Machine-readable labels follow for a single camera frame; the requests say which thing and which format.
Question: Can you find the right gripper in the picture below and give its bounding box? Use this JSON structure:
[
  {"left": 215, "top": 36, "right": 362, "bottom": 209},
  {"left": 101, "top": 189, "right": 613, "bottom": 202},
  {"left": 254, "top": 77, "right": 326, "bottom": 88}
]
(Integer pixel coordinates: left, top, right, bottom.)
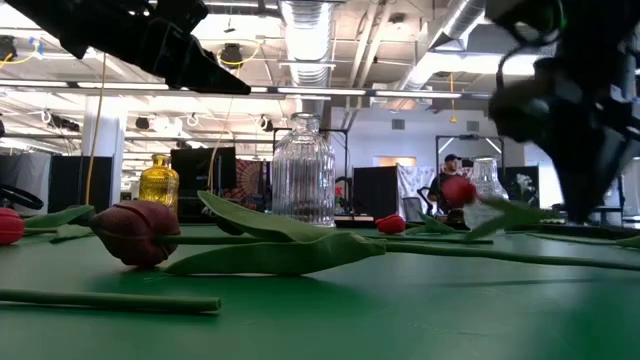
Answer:
[{"left": 489, "top": 49, "right": 640, "bottom": 224}]

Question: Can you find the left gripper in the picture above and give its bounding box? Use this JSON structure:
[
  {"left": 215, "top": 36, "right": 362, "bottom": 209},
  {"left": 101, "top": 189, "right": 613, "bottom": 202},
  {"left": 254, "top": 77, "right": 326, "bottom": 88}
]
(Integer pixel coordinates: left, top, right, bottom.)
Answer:
[{"left": 4, "top": 0, "right": 251, "bottom": 96}]

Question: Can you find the red artificial tulip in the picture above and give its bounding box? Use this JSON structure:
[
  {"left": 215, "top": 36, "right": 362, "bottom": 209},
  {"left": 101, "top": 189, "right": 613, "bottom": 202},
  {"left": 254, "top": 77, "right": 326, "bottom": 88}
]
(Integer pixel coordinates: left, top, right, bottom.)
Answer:
[
  {"left": 374, "top": 213, "right": 495, "bottom": 246},
  {"left": 440, "top": 175, "right": 556, "bottom": 241},
  {"left": 0, "top": 203, "right": 97, "bottom": 246}
]

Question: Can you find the maroon artificial tulip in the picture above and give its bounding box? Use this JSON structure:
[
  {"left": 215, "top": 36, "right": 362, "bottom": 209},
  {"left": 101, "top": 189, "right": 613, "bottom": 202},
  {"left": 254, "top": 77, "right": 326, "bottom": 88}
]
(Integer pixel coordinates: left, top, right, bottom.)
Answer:
[
  {"left": 89, "top": 191, "right": 640, "bottom": 277},
  {"left": 0, "top": 288, "right": 223, "bottom": 315}
]

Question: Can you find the small clear glass vase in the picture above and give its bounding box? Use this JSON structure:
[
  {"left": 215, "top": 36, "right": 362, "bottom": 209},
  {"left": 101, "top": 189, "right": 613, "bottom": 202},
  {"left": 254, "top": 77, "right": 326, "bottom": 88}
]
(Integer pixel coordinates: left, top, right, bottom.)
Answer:
[{"left": 462, "top": 155, "right": 510, "bottom": 231}]

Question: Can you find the yellow glass vase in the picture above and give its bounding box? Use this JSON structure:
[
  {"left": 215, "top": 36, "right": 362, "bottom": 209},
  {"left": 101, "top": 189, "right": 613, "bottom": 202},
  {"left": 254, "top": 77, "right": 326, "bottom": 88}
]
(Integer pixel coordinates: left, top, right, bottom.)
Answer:
[{"left": 138, "top": 153, "right": 180, "bottom": 215}]

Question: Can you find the ribbed clear glass vase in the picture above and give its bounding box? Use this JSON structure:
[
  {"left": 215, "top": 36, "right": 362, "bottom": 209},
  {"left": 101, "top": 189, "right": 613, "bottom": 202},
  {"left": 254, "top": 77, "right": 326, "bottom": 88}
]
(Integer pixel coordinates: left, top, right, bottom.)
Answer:
[{"left": 271, "top": 112, "right": 337, "bottom": 229}]

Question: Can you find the black flower poster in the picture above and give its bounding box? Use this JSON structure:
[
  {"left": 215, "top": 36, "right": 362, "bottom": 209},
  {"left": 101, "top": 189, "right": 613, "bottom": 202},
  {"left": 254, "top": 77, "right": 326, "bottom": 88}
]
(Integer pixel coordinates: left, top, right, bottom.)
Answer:
[{"left": 502, "top": 166, "right": 541, "bottom": 209}]

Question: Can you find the red patterned tapestry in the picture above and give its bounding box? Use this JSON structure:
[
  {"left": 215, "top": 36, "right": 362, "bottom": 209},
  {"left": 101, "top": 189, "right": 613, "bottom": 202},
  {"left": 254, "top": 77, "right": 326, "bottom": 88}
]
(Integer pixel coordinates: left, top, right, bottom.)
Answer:
[{"left": 222, "top": 158, "right": 274, "bottom": 204}]

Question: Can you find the person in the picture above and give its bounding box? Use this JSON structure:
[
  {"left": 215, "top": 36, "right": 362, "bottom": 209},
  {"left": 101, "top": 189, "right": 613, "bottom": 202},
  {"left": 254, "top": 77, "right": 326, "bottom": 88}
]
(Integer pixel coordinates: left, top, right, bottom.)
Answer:
[{"left": 427, "top": 153, "right": 474, "bottom": 216}]

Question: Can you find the ceiling light strip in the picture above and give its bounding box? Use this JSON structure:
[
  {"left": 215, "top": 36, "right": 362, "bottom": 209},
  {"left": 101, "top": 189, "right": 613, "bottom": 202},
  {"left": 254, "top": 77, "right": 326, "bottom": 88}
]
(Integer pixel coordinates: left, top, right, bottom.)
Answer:
[{"left": 0, "top": 77, "right": 494, "bottom": 101}]

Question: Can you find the black partition panel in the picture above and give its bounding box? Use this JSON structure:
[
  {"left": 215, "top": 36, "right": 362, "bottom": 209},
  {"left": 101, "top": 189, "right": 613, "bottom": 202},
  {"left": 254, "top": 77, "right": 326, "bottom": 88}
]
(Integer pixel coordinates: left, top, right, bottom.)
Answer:
[
  {"left": 352, "top": 165, "right": 400, "bottom": 220},
  {"left": 47, "top": 155, "right": 114, "bottom": 214}
]

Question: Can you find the white hanging cloth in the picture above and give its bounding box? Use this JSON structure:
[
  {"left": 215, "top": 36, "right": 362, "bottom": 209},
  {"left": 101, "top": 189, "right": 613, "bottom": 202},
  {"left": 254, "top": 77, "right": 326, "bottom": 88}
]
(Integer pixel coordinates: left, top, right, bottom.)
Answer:
[{"left": 397, "top": 164, "right": 437, "bottom": 221}]

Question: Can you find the green table mat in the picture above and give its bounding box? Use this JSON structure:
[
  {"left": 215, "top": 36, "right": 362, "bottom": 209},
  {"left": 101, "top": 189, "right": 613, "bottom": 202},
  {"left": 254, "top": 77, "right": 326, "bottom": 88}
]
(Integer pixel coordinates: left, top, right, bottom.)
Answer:
[{"left": 0, "top": 222, "right": 640, "bottom": 360}]

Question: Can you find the yellow hanging cable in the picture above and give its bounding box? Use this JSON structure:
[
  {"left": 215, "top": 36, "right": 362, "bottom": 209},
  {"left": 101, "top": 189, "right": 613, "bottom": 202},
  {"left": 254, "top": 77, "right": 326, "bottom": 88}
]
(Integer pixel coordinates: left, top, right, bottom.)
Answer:
[{"left": 83, "top": 52, "right": 109, "bottom": 206}]

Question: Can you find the silver ventilation duct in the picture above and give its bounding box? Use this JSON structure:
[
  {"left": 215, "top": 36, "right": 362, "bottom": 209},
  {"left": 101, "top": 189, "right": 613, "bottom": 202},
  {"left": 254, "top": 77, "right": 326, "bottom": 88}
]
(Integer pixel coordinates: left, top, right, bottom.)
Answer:
[
  {"left": 277, "top": 0, "right": 335, "bottom": 119},
  {"left": 394, "top": 0, "right": 494, "bottom": 109}
]

